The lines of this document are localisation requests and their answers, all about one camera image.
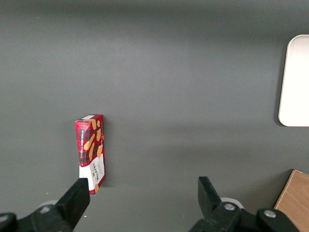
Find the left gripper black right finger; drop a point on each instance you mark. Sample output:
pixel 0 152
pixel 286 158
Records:
pixel 214 212

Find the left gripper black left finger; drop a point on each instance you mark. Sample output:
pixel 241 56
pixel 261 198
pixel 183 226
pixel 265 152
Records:
pixel 70 207

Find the white rectangular tray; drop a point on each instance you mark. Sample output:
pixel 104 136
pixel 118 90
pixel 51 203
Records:
pixel 297 82

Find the red tartan shortbread box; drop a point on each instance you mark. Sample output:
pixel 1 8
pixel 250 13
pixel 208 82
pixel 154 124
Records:
pixel 90 145

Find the wooden drawer cabinet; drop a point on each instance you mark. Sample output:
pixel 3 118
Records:
pixel 294 200

